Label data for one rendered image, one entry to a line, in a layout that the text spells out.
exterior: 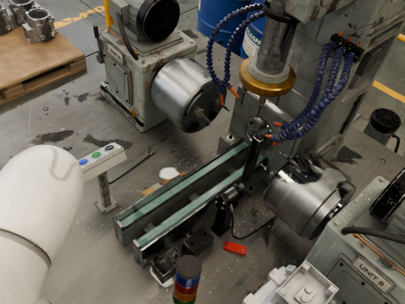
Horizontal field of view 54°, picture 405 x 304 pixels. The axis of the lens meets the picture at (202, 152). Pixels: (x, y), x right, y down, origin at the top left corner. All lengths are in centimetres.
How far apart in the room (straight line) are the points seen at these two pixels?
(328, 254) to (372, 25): 68
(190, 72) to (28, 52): 213
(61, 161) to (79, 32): 326
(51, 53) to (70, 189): 280
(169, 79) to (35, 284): 106
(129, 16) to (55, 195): 107
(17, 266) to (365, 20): 107
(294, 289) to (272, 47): 66
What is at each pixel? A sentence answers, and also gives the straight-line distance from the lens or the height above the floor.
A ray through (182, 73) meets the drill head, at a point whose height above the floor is 116.
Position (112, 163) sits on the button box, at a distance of 135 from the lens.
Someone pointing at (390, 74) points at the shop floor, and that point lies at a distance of 409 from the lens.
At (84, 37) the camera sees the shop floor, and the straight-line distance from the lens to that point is 384.
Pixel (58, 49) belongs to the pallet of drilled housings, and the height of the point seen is 15.
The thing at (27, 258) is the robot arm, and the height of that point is 157.
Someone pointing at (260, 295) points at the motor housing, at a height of 112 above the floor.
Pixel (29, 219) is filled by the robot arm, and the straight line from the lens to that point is 61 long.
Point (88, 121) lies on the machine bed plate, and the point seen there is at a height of 80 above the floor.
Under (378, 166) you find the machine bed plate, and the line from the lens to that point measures 193.
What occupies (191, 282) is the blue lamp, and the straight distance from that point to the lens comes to 97.
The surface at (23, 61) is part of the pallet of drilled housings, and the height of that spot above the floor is 15.
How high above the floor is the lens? 209
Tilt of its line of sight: 48 degrees down
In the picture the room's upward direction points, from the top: 8 degrees clockwise
